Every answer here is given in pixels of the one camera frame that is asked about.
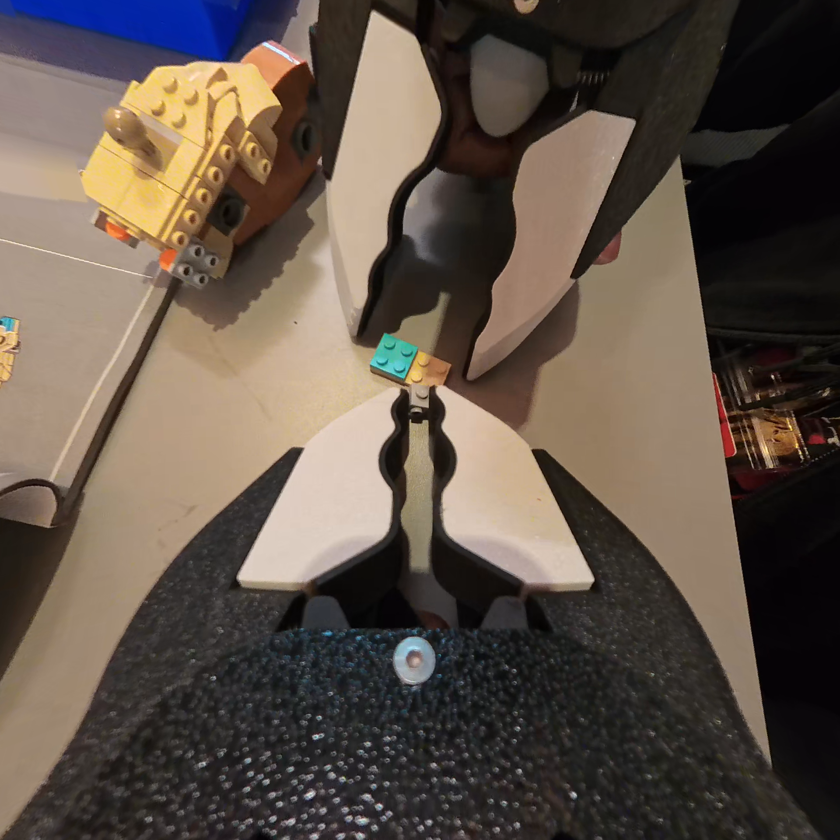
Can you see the grey desk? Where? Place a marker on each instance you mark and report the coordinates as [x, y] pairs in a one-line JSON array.
[[263, 381]]

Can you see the person's right hand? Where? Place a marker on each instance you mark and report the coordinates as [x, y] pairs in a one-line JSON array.
[[479, 151]]

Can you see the small grey brick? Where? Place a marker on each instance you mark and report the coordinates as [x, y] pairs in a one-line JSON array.
[[418, 410]]

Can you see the blue plastic bin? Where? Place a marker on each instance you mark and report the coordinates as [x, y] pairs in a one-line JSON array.
[[145, 20]]

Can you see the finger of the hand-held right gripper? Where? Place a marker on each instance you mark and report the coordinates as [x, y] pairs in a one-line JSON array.
[[381, 145], [578, 210]]

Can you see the tan brick model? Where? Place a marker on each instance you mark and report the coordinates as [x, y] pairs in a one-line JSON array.
[[197, 145]]

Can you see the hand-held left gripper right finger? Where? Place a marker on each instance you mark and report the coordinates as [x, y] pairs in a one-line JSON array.
[[512, 519]]

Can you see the person's black jacket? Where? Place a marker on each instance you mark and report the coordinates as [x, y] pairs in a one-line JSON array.
[[775, 197]]

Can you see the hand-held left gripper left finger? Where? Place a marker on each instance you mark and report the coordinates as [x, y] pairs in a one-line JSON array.
[[328, 519]]

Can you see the small teal plate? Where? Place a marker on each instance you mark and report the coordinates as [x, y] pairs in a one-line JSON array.
[[394, 353]]

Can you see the grey instruction booklet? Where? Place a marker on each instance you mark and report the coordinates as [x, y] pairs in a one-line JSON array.
[[66, 381]]

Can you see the colourful printed box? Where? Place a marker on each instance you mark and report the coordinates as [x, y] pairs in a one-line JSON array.
[[775, 414]]

